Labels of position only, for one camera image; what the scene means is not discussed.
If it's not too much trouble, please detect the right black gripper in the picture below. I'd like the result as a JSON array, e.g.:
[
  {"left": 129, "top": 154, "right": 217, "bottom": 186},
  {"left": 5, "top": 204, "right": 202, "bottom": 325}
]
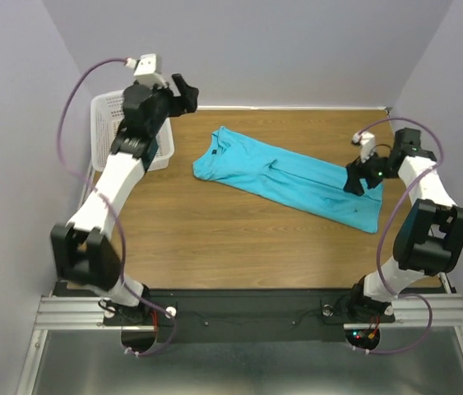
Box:
[{"left": 341, "top": 145, "right": 398, "bottom": 197}]

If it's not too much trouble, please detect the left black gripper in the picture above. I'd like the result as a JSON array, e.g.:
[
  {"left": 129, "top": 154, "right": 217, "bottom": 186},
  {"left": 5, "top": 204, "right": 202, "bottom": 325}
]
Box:
[{"left": 146, "top": 75, "right": 198, "bottom": 136}]

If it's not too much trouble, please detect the turquoise t-shirt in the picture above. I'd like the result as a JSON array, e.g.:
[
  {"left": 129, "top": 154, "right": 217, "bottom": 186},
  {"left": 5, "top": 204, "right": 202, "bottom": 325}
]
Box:
[{"left": 192, "top": 127, "right": 383, "bottom": 234}]

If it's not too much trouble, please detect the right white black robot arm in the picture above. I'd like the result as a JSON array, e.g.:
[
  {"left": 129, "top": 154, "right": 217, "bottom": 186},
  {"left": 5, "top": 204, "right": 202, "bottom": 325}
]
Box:
[{"left": 344, "top": 128, "right": 463, "bottom": 321}]

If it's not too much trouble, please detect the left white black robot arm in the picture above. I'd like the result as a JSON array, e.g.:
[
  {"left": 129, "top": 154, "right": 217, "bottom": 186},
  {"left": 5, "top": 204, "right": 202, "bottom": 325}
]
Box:
[{"left": 50, "top": 73, "right": 199, "bottom": 324}]

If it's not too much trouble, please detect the white perforated plastic basket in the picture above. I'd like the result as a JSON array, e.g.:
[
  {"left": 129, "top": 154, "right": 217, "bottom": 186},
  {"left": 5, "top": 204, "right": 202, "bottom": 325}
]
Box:
[{"left": 90, "top": 91, "right": 175, "bottom": 172}]

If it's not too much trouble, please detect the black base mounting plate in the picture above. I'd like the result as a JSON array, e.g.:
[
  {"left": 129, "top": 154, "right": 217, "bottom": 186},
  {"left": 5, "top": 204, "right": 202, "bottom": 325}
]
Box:
[{"left": 99, "top": 288, "right": 395, "bottom": 347}]

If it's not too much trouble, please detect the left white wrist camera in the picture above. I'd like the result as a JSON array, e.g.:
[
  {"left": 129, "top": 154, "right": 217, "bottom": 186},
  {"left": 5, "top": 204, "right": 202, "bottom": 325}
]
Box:
[{"left": 133, "top": 53, "right": 167, "bottom": 88}]

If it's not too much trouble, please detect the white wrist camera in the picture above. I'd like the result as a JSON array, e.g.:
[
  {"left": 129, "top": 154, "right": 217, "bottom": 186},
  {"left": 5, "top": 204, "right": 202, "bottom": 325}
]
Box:
[
  {"left": 351, "top": 131, "right": 376, "bottom": 163},
  {"left": 133, "top": 53, "right": 167, "bottom": 88}
]

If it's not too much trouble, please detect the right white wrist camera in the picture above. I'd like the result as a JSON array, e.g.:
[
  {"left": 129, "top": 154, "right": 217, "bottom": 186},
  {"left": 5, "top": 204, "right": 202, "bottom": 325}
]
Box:
[{"left": 351, "top": 131, "right": 376, "bottom": 163}]

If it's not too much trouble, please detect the aluminium extrusion frame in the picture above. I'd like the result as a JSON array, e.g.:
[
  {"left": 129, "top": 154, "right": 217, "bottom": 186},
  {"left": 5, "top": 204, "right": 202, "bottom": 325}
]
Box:
[{"left": 19, "top": 167, "right": 463, "bottom": 394}]

